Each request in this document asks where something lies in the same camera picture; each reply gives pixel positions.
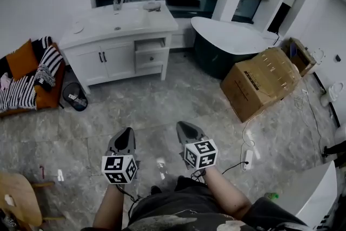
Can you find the white ceramic fixture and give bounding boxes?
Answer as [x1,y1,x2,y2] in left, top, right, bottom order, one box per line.
[320,81,344,106]
[334,123,346,144]

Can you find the white soap dish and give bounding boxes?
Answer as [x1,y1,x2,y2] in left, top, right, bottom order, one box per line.
[142,0,161,11]

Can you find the pink cloth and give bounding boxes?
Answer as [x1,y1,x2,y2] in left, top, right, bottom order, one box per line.
[0,72,11,90]

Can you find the black mesh wastebasket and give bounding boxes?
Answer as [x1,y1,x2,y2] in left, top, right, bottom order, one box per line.
[62,82,89,112]

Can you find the white drawer with black knob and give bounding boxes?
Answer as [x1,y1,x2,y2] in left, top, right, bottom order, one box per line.
[134,38,170,69]

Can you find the black plug cable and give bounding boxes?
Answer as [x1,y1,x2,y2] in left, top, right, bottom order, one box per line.
[221,161,249,175]

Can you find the orange cushion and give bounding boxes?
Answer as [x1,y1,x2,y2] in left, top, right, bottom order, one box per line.
[5,39,40,81]

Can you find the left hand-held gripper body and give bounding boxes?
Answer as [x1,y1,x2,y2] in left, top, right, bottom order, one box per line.
[101,149,141,185]

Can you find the white and dark bathtub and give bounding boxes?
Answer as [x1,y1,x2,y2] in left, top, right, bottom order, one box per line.
[190,16,274,81]

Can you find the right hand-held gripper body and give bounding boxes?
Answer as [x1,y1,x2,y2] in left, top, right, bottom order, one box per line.
[179,138,218,170]

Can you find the person's black shirt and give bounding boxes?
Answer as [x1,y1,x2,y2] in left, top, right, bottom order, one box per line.
[127,175,311,231]

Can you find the orange sofa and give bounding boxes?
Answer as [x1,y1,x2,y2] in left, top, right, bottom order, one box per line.
[0,39,66,118]

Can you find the white cabinet door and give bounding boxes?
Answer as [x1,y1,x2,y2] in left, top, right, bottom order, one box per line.
[101,41,136,79]
[71,45,109,82]

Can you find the white power strip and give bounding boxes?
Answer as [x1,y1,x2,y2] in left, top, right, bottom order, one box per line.
[242,149,254,171]

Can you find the round white lid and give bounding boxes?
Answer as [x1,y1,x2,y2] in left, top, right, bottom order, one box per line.
[71,21,84,35]

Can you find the thin white wires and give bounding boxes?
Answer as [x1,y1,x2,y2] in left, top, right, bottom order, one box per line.
[293,88,311,111]

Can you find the black knitted cushion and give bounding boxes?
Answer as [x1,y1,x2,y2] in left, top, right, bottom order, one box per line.
[31,36,54,63]

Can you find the white power cable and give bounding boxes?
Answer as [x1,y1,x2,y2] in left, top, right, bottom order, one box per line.
[241,113,271,152]

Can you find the person's left forearm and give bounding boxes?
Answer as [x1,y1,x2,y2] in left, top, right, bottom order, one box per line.
[93,183,127,231]

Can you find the black floor device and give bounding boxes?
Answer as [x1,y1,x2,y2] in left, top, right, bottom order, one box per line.
[321,140,346,157]

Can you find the small cardboard box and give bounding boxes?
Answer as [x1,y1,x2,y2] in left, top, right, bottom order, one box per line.
[282,37,317,77]

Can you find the white vanity cabinet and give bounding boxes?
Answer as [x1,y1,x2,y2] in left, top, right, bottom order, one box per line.
[63,32,174,94]

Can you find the white low cabinet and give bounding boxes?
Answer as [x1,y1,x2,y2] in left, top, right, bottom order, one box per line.
[275,161,338,228]

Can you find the person's right forearm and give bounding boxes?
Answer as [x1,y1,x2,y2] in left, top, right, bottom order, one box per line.
[201,166,254,221]

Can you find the wooden chair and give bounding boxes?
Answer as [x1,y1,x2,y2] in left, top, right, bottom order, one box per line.
[0,172,65,231]

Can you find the large cardboard box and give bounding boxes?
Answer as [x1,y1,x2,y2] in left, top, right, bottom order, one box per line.
[220,47,302,123]

